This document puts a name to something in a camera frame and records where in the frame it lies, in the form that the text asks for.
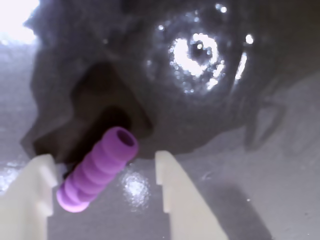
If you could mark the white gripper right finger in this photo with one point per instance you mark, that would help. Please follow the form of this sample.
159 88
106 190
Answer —
185 212

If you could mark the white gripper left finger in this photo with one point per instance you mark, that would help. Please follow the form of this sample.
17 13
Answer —
22 205

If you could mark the purple ribbed pen grip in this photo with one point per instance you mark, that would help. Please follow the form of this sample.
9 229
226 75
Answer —
97 172

